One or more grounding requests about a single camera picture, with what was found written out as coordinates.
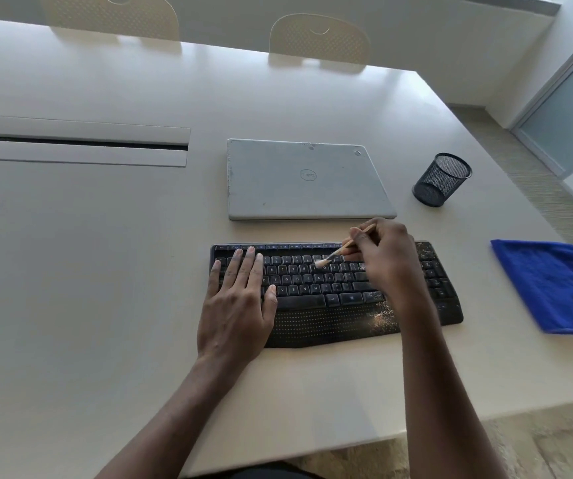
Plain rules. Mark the person's right hand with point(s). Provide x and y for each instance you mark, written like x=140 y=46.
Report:
x=391 y=259

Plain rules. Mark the person's left hand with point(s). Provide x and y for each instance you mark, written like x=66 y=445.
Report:
x=236 y=314

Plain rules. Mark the small wooden brush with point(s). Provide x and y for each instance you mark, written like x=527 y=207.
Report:
x=346 y=244

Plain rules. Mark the black keyboard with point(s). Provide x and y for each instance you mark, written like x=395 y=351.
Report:
x=316 y=304

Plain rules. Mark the blue microfibre cloth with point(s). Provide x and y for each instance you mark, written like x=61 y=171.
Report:
x=548 y=284

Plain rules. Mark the person's right forearm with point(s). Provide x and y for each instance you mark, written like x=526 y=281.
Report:
x=446 y=409

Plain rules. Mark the person's left forearm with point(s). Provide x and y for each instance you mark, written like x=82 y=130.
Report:
x=157 y=424

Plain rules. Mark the person's black clothing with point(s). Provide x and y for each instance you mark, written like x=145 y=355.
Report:
x=266 y=471

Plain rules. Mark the black mesh pen holder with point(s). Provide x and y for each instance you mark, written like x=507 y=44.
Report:
x=441 y=182

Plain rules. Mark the silver laptop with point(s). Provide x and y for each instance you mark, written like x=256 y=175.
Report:
x=291 y=187

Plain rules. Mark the frosted glass door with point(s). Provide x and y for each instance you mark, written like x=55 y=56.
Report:
x=565 y=114

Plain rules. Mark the cream perforated chair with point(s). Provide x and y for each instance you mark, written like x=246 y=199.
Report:
x=319 y=39
x=112 y=14

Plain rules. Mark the grey window frame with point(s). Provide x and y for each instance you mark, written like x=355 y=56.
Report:
x=526 y=2

